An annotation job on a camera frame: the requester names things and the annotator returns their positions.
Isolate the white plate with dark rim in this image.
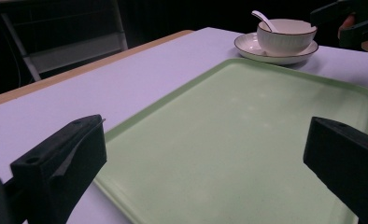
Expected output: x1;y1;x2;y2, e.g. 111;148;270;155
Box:
234;32;319;66

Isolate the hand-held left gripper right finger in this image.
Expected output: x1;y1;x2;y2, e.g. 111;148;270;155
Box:
303;116;368;224

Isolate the white ribbed bowl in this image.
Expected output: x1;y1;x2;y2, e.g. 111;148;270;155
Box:
256;18;318;57

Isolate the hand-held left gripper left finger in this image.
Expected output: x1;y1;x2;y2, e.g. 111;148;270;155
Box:
9;114;108;224

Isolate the light green plastic tray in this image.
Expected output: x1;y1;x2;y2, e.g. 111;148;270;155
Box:
92;58;368;224

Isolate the white ceramic spoon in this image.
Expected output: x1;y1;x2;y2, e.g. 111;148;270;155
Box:
251;9;280;34

